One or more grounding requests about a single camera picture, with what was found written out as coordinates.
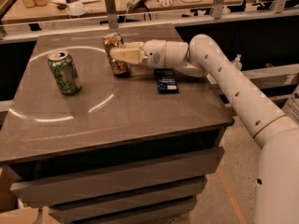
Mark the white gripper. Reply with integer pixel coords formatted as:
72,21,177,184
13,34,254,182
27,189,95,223
110,40,166,68

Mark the orange soda can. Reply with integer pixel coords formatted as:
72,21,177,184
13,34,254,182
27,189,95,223
103,33,130,77

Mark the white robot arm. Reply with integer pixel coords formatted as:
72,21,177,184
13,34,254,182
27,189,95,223
110,35,299,224

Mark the green soda can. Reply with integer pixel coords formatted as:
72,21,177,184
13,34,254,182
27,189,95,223
48,49,81,95

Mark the grey drawer cabinet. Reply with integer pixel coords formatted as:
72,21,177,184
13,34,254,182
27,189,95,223
0,31,233,224

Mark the right clear sanitizer bottle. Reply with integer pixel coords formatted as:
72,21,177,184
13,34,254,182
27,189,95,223
232,54,242,70

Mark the metal railing post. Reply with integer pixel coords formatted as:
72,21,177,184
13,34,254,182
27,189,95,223
105,0,119,29

